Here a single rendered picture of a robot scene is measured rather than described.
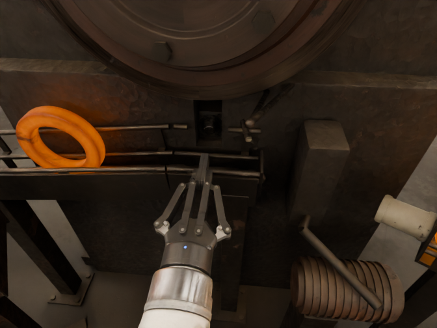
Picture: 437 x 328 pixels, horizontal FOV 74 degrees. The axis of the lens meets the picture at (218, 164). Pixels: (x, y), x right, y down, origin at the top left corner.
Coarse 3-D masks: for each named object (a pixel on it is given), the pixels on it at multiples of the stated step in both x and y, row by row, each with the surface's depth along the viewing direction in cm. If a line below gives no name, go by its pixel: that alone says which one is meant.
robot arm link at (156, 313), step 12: (144, 312) 37; (156, 312) 35; (168, 312) 35; (180, 312) 35; (144, 324) 35; (156, 324) 34; (168, 324) 34; (180, 324) 34; (192, 324) 34; (204, 324) 36
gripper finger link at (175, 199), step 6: (180, 186) 52; (180, 192) 51; (174, 198) 50; (180, 198) 51; (168, 204) 49; (174, 204) 49; (180, 204) 52; (168, 210) 48; (174, 210) 50; (162, 216) 48; (168, 216) 48; (174, 216) 50; (156, 222) 47; (162, 222) 47; (168, 222) 48; (156, 228) 47
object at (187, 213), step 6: (192, 180) 52; (192, 186) 52; (192, 192) 51; (186, 198) 50; (192, 198) 50; (186, 204) 49; (192, 204) 50; (186, 210) 48; (192, 210) 51; (186, 216) 47; (186, 222) 46; (180, 228) 45; (186, 228) 45
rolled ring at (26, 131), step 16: (32, 112) 58; (48, 112) 58; (64, 112) 59; (16, 128) 61; (32, 128) 60; (64, 128) 59; (80, 128) 59; (32, 144) 64; (96, 144) 62; (48, 160) 67; (64, 160) 69; (80, 160) 69; (96, 160) 64
